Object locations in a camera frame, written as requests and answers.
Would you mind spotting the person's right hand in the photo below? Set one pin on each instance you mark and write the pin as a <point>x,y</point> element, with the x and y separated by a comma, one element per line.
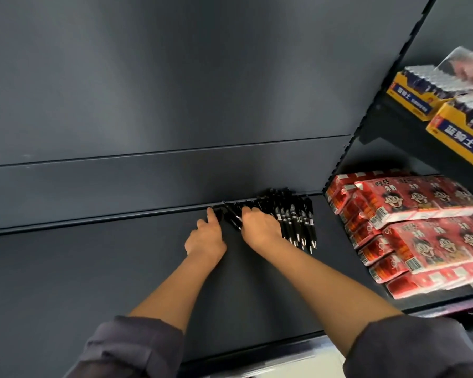
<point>260,228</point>

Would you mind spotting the person's left hand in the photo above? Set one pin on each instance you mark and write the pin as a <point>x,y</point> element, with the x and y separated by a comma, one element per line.
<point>205,244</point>

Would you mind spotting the aligned bundle of black pens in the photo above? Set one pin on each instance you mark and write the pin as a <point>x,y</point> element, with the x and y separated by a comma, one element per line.
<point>295,220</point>

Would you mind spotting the person's left forearm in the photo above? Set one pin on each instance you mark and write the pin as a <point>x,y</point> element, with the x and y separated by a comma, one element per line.
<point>177,295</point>

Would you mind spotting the person's right forearm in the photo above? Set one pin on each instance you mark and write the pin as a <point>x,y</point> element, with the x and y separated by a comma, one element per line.
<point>335,291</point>

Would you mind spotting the grey left sleeve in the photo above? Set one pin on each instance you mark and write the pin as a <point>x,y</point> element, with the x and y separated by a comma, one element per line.
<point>130,350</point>

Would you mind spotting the grey sleeve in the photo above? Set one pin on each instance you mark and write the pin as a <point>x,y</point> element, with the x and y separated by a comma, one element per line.
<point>130,350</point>
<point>414,348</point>

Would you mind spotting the dark grey shelf unit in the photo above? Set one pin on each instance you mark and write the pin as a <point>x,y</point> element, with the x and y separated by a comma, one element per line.
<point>181,94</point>

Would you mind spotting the grey right sleeve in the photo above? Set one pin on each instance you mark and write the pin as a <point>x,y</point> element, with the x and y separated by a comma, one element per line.
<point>414,348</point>

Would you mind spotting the yellow blue battery box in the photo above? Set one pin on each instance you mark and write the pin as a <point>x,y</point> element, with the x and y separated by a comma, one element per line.
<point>412,98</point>
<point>461,141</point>

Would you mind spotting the plastic-wrapped red packets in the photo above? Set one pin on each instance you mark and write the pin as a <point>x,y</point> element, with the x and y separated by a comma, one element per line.
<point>469,66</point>

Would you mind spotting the black stocked shelf unit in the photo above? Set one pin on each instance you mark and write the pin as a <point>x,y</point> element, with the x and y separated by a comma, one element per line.
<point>457,27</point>

